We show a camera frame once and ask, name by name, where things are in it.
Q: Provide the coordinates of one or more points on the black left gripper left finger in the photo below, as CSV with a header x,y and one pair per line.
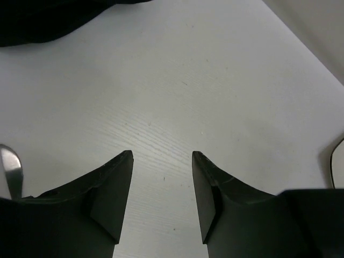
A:
x,y
82,218

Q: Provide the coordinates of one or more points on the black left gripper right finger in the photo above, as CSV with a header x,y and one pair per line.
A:
x,y
237,220

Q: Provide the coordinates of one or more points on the silver metal knife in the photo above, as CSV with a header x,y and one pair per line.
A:
x,y
13,171

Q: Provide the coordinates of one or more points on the white square plate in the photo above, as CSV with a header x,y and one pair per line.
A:
x,y
336,166

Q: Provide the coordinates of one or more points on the black cloth placemat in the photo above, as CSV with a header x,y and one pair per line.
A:
x,y
36,22

